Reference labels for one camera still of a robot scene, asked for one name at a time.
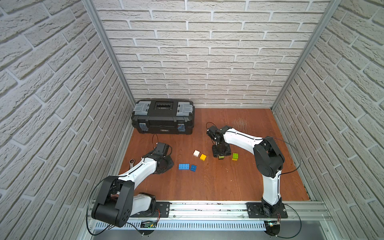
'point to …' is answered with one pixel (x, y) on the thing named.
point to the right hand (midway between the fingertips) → (221, 155)
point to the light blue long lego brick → (183, 166)
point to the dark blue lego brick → (193, 168)
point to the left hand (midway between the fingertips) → (172, 162)
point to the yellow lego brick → (202, 157)
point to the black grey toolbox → (168, 116)
